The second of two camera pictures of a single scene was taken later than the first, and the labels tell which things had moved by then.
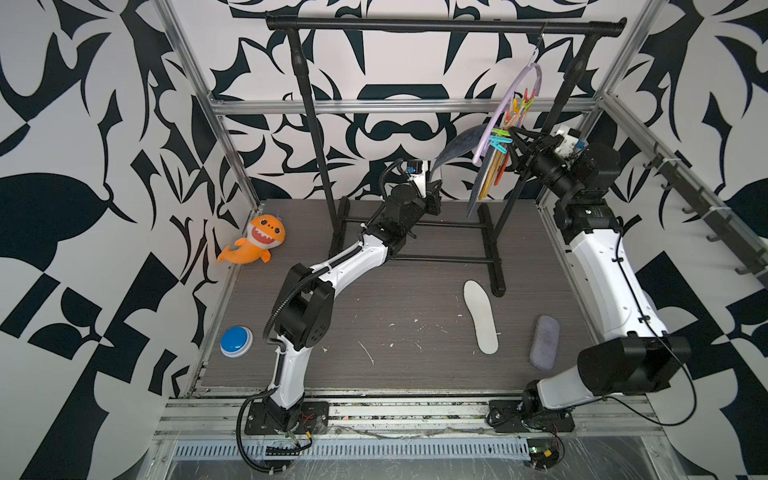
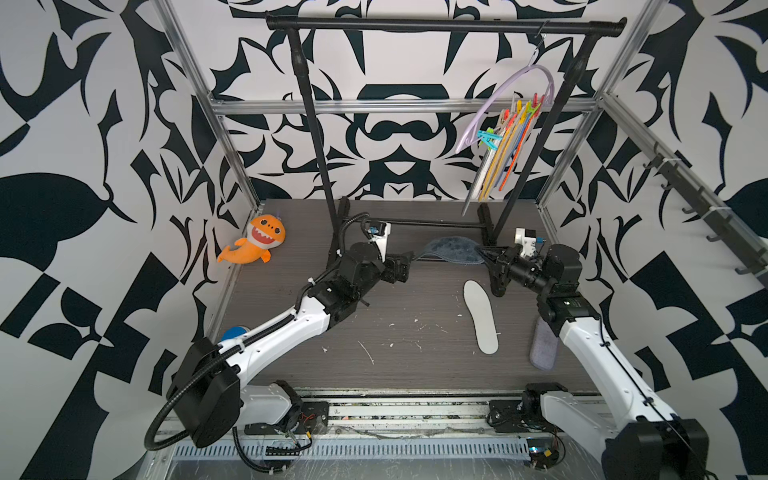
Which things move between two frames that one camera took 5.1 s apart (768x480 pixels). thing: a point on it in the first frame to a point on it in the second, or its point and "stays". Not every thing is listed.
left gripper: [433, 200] to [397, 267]
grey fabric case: [544, 342] stays
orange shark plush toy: [265, 232] stays
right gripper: [537, 153] to [503, 266]
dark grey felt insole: [464, 143] to [455, 249]
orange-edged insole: [479, 304] stays
